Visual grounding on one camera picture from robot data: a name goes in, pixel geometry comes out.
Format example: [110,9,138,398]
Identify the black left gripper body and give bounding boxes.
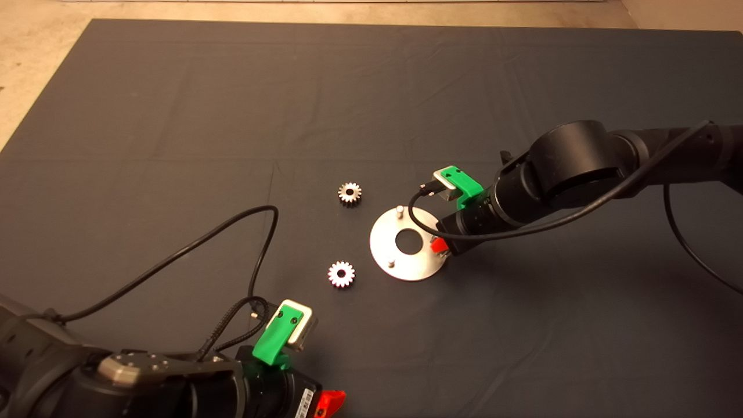
[247,370,321,418]

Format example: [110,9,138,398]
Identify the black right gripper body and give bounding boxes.
[438,194,506,256]

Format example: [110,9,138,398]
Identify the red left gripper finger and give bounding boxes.
[313,390,347,418]

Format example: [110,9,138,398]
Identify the round metal carrier plate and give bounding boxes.
[369,205,449,282]

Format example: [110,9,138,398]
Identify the small steel planetary gear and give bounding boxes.
[327,261,356,289]
[338,182,362,208]

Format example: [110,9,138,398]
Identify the dark grey table cloth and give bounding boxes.
[0,19,743,418]

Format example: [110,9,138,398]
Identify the smooth black right camera cable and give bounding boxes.
[408,120,743,295]

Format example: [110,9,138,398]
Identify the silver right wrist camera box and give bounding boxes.
[432,170,459,202]

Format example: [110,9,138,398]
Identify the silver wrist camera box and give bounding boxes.
[432,170,459,202]
[269,299,319,352]

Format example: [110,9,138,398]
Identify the green right camera mount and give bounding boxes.
[439,166,484,210]

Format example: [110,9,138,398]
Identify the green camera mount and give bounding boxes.
[253,307,304,367]
[439,166,484,210]

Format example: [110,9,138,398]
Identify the green left camera mount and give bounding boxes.
[253,307,304,367]

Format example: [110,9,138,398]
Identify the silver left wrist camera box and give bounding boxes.
[269,299,319,352]

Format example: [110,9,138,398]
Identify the braided black left gripper cable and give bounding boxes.
[197,296,270,361]

